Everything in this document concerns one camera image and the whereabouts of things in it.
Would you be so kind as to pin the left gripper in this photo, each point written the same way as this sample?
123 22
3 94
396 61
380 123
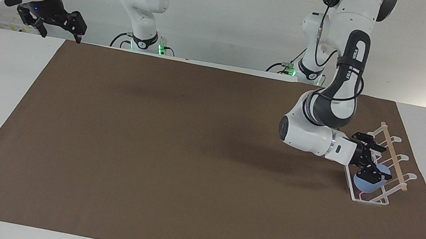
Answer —
360 156

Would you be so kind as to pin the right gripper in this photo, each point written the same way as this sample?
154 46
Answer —
46 7

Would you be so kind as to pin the light blue cup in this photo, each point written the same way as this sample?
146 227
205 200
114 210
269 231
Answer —
363 185

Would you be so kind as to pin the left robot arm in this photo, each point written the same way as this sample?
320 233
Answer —
349 65

